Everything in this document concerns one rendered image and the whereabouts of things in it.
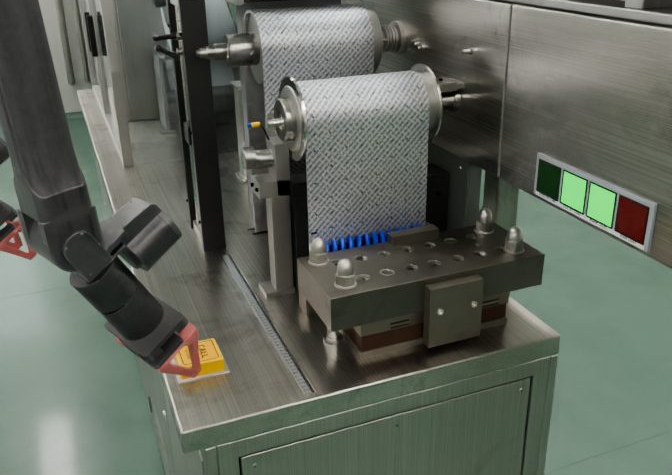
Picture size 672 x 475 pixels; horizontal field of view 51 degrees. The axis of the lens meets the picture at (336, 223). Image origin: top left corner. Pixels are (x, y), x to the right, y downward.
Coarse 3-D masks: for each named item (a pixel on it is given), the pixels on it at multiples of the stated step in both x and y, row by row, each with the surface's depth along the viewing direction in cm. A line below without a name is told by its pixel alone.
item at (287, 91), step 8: (424, 80) 129; (288, 88) 122; (280, 96) 127; (288, 96) 123; (432, 96) 128; (296, 104) 120; (432, 104) 128; (296, 112) 120; (432, 112) 128; (432, 120) 129; (296, 136) 122; (296, 144) 123
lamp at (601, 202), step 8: (592, 184) 103; (592, 192) 103; (600, 192) 102; (608, 192) 100; (592, 200) 104; (600, 200) 102; (608, 200) 100; (592, 208) 104; (600, 208) 102; (608, 208) 101; (592, 216) 104; (600, 216) 102; (608, 216) 101; (608, 224) 101
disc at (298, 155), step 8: (288, 80) 122; (280, 88) 128; (296, 88) 119; (296, 96) 120; (304, 112) 118; (304, 120) 118; (304, 128) 118; (304, 136) 119; (304, 144) 120; (296, 152) 125; (304, 152) 122; (296, 160) 126
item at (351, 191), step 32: (320, 160) 123; (352, 160) 125; (384, 160) 127; (416, 160) 130; (320, 192) 125; (352, 192) 127; (384, 192) 130; (416, 192) 132; (320, 224) 127; (352, 224) 130; (384, 224) 132; (416, 224) 135
